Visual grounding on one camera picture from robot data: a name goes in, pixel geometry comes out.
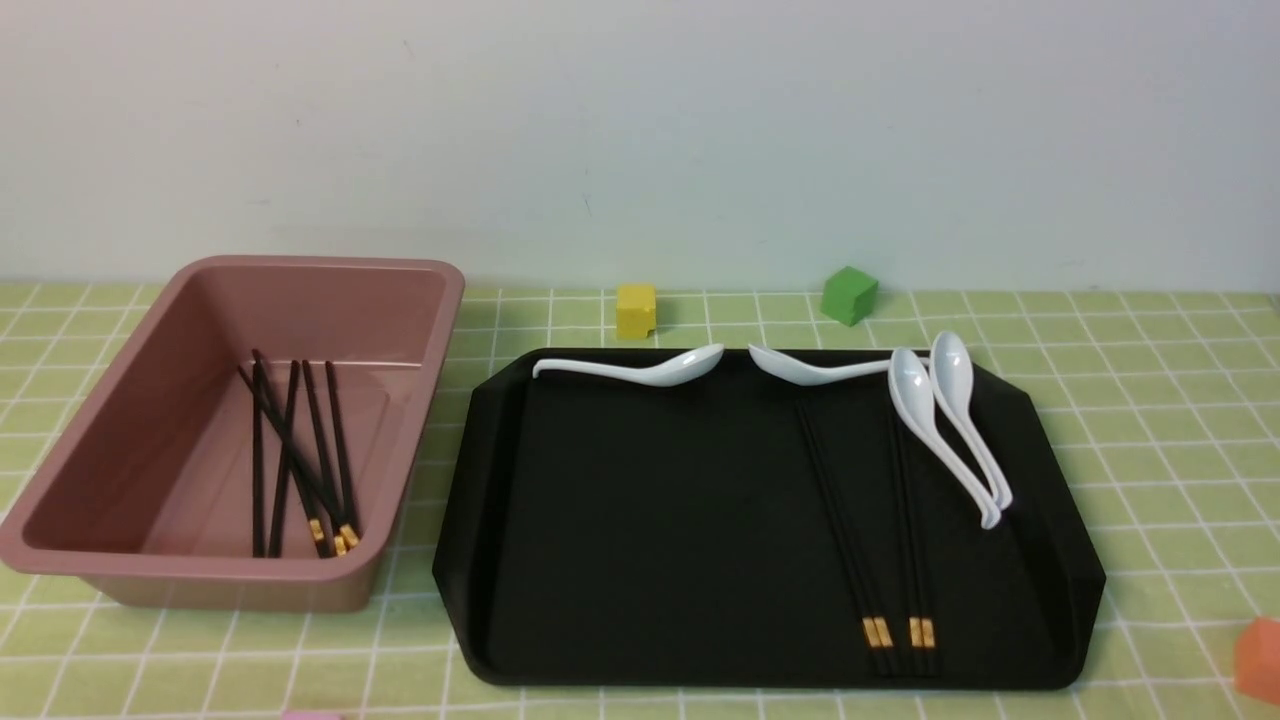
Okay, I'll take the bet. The gold-banded black chopstick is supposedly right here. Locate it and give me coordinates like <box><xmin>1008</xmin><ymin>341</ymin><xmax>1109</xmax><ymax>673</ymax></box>
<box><xmin>803</xmin><ymin>400</ymin><xmax>899</xmax><ymax>676</ymax></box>
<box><xmin>899</xmin><ymin>423</ymin><xmax>940</xmax><ymax>678</ymax></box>
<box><xmin>237</xmin><ymin>352</ymin><xmax>360</xmax><ymax>559</ymax></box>
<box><xmin>890</xmin><ymin>419</ymin><xmax>928</xmax><ymax>676</ymax></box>
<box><xmin>251</xmin><ymin>348</ymin><xmax>337</xmax><ymax>559</ymax></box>
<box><xmin>795</xmin><ymin>400</ymin><xmax>886</xmax><ymax>676</ymax></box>

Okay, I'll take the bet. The white spoon far left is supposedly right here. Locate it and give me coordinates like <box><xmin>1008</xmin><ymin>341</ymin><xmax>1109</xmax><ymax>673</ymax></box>
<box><xmin>531</xmin><ymin>343</ymin><xmax>726</xmax><ymax>388</ymax></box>

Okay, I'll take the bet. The white spoon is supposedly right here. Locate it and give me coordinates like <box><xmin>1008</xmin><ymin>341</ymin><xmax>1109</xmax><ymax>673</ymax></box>
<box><xmin>748</xmin><ymin>345</ymin><xmax>890</xmax><ymax>387</ymax></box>
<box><xmin>887</xmin><ymin>347</ymin><xmax>1001</xmax><ymax>530</ymax></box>
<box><xmin>531</xmin><ymin>343</ymin><xmax>726</xmax><ymax>388</ymax></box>
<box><xmin>929</xmin><ymin>331</ymin><xmax>1012</xmax><ymax>511</ymax></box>

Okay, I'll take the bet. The yellow cube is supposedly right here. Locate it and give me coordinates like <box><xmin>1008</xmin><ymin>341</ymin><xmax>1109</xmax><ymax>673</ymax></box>
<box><xmin>614</xmin><ymin>283</ymin><xmax>657</xmax><ymax>341</ymax></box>

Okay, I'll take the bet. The white spoon centre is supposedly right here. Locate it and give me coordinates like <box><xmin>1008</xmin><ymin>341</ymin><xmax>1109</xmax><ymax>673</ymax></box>
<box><xmin>748</xmin><ymin>345</ymin><xmax>890</xmax><ymax>387</ymax></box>

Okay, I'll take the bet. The black plastic tray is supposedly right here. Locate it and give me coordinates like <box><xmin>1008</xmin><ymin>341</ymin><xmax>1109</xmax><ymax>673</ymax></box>
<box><xmin>433</xmin><ymin>348</ymin><xmax>1106</xmax><ymax>691</ymax></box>

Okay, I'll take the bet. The green cube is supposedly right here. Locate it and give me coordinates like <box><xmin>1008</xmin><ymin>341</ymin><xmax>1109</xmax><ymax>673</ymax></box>
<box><xmin>820</xmin><ymin>266</ymin><xmax>881</xmax><ymax>327</ymax></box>

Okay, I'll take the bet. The white spoon inner right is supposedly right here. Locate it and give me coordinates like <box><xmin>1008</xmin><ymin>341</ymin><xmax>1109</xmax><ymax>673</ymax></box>
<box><xmin>887</xmin><ymin>347</ymin><xmax>1001</xmax><ymax>530</ymax></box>

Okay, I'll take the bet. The white spoon outer right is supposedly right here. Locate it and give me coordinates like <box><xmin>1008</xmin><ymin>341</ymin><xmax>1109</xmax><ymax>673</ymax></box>
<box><xmin>929</xmin><ymin>331</ymin><xmax>1012</xmax><ymax>511</ymax></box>

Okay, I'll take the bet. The gold-banded chopstick in bin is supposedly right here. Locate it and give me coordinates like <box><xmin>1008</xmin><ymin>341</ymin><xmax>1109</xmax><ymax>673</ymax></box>
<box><xmin>302</xmin><ymin>360</ymin><xmax>348</xmax><ymax>557</ymax></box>
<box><xmin>324</xmin><ymin>360</ymin><xmax>360</xmax><ymax>550</ymax></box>

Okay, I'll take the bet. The black chopstick in bin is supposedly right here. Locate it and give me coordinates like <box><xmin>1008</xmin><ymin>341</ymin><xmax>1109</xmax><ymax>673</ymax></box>
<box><xmin>268</xmin><ymin>361</ymin><xmax>300</xmax><ymax>559</ymax></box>
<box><xmin>250</xmin><ymin>360</ymin><xmax>268</xmax><ymax>559</ymax></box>

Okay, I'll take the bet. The pink plastic bin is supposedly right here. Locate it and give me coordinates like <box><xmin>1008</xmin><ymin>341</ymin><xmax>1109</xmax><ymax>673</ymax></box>
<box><xmin>3</xmin><ymin>255</ymin><xmax>465</xmax><ymax>612</ymax></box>

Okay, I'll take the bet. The orange block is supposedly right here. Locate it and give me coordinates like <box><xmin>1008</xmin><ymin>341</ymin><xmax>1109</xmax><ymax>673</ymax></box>
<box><xmin>1233</xmin><ymin>618</ymin><xmax>1279</xmax><ymax>706</ymax></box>

